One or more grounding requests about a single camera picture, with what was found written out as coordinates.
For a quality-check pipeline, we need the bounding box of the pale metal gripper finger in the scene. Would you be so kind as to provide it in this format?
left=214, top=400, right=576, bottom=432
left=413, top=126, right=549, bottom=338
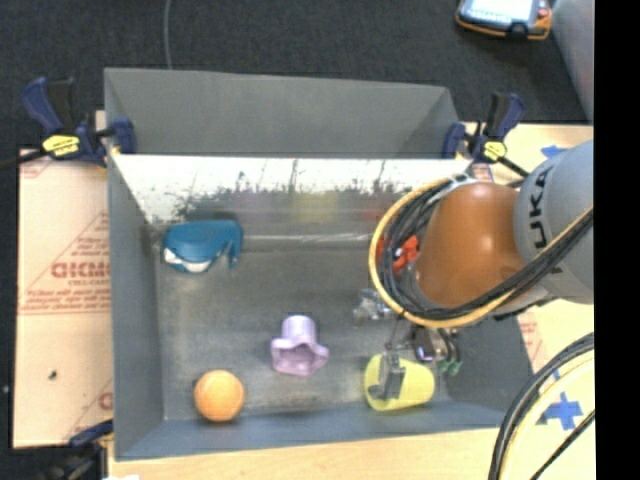
left=370, top=353, right=408, bottom=402

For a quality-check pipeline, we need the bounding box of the yellow plastic cup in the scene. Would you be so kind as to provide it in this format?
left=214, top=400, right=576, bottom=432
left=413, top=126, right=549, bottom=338
left=363, top=352, right=437, bottom=413

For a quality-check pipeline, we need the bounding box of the clear glass thing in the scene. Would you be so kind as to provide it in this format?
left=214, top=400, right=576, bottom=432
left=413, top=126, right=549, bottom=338
left=351, top=288, right=394, bottom=326

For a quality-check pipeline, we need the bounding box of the red plastic thing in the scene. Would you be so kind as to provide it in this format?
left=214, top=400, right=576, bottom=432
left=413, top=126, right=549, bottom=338
left=376, top=234, right=420, bottom=275

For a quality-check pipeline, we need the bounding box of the purple flower-shaped cup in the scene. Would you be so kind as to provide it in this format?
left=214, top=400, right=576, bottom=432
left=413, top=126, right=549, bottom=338
left=269, top=314, right=331, bottom=377

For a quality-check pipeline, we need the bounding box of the grey metal bin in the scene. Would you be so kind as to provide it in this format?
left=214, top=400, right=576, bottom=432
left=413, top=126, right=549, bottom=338
left=102, top=66, right=535, bottom=462

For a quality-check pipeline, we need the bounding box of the orange ball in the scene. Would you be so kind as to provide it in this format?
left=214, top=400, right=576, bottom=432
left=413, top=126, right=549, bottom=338
left=192, top=368, right=247, bottom=424

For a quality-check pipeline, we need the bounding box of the blue and white spray bottle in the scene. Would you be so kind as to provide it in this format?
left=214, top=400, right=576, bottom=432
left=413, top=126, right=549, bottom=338
left=161, top=218, right=245, bottom=275

